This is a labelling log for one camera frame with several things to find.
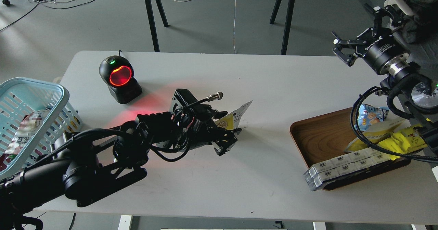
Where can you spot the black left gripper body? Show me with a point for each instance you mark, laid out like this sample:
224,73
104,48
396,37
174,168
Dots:
192,117

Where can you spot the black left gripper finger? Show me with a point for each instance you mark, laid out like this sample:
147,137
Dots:
215,114
223,140

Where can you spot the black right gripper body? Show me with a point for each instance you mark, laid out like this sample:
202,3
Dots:
377,51

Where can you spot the yellow nut snack pouch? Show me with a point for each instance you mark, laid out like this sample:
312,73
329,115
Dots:
231,120

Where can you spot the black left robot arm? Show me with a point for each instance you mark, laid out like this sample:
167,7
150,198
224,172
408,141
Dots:
96,163

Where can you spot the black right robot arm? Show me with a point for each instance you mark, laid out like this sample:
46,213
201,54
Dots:
410,95

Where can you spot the blue snack bag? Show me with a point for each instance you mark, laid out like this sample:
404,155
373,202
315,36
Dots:
369,115

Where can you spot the yellow cartoon snack bag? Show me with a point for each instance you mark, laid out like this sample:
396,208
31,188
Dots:
404,141

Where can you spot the long white snack box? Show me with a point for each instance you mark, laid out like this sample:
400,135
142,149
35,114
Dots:
346,169

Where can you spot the red white snack bag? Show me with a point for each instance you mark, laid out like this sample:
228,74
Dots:
26,130

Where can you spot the light blue plastic basket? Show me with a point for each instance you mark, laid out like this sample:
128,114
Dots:
21,96

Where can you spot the grey office chair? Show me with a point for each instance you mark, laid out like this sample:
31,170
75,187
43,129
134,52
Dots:
402,5

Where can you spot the dark jacket on chair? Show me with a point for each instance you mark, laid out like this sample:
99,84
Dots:
420,29

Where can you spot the yellow white flat pouch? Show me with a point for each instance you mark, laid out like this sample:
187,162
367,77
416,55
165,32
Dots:
375,133

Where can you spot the brown wooden tray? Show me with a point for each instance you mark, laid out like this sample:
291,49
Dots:
326,136

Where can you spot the black barcode scanner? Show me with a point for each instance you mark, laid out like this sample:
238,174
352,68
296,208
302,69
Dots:
117,72

